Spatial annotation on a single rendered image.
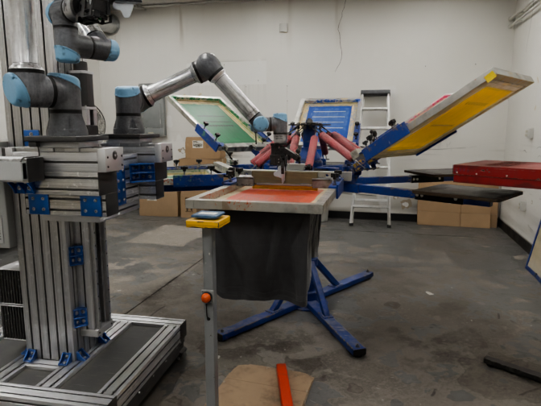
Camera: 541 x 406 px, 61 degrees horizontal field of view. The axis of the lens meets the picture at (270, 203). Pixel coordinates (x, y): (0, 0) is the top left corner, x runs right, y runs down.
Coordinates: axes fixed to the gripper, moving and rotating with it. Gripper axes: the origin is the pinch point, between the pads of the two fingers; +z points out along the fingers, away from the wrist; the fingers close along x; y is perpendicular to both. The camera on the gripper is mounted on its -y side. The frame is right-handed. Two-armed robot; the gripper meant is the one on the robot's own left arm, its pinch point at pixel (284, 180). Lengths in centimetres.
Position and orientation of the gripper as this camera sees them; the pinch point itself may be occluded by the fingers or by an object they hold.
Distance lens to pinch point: 247.5
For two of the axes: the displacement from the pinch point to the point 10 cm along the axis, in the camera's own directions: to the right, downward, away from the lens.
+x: -2.4, 1.6, -9.6
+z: 0.2, 9.9, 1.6
